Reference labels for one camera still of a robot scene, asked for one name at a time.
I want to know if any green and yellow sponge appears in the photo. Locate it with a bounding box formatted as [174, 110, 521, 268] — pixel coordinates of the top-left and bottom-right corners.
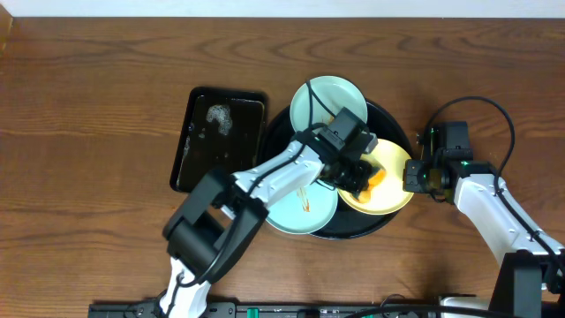
[357, 164, 387, 204]

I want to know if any yellow plate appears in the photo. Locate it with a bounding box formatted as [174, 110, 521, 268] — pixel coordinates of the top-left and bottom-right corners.
[338, 139, 413, 216]

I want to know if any light blue plate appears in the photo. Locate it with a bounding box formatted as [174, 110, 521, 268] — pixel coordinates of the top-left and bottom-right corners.
[290, 75, 368, 132]
[267, 182, 338, 235]

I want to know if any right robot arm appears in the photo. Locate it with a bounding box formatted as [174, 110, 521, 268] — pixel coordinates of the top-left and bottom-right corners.
[403, 148, 564, 317]

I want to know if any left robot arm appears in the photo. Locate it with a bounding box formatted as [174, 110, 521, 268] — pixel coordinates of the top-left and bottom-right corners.
[159, 127, 377, 317]

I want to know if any black round tray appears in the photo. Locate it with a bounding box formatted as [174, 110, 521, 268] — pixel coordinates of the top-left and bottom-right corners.
[257, 99, 413, 240]

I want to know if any black rectangular water tray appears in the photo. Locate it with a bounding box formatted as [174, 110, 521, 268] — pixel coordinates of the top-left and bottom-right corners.
[169, 87, 267, 193]

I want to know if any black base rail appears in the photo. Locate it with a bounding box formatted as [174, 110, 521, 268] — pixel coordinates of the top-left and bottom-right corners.
[87, 300, 442, 318]

